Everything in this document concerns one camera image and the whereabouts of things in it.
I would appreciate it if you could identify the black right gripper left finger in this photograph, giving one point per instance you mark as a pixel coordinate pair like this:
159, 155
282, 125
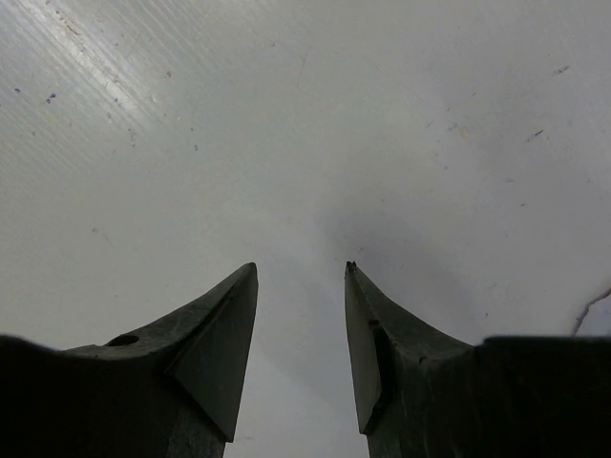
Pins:
171, 388

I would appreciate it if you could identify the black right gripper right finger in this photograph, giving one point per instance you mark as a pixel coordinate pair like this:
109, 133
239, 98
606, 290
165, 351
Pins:
422, 393

